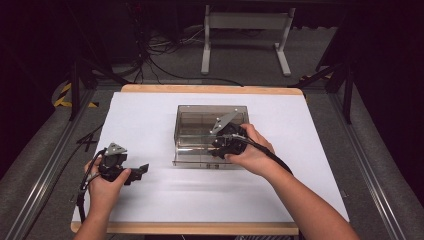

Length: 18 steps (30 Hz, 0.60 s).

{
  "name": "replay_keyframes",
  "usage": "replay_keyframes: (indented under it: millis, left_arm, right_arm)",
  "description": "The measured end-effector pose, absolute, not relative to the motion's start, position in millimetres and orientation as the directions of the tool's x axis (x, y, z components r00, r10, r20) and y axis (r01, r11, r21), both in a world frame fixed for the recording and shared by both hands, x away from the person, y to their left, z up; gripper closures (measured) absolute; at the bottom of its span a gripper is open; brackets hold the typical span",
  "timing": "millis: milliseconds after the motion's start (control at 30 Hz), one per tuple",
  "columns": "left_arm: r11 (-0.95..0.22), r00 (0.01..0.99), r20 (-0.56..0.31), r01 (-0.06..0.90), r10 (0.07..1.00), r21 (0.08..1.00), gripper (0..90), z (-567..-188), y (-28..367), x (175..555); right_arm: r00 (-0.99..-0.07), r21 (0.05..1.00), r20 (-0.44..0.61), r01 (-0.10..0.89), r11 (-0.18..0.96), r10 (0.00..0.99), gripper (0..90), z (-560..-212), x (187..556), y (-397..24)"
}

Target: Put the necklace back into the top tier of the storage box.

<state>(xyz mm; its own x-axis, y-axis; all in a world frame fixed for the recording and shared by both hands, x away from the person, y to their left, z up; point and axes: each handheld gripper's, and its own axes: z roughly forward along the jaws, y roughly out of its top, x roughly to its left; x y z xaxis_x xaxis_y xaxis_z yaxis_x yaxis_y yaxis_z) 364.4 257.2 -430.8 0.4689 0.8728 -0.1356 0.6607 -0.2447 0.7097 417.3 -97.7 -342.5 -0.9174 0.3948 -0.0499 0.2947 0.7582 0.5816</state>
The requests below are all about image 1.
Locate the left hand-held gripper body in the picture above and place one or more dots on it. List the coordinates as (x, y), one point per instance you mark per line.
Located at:
(113, 163)

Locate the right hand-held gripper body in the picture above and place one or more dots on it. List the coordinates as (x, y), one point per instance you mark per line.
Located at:
(230, 133)

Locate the yellow black hazard tape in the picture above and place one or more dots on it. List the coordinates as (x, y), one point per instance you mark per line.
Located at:
(61, 100)

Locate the transparent smoked plastic box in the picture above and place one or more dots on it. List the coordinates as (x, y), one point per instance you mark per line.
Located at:
(196, 133)

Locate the person's right hand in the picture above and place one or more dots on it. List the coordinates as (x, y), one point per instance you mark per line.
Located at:
(255, 156)

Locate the striped clothing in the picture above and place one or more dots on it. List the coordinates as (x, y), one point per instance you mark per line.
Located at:
(263, 237)

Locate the black metal stand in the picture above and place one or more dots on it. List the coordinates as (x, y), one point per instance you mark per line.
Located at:
(348, 90)
(75, 90)

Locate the white metal stand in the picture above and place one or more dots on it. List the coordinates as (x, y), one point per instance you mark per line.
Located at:
(246, 20)

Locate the white table cover sheet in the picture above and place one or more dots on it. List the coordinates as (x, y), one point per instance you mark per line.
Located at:
(166, 196)

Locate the aluminium frame rail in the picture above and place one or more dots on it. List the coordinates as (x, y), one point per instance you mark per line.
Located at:
(50, 166)
(366, 166)

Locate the person's left hand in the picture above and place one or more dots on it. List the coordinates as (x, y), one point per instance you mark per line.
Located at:
(103, 193)

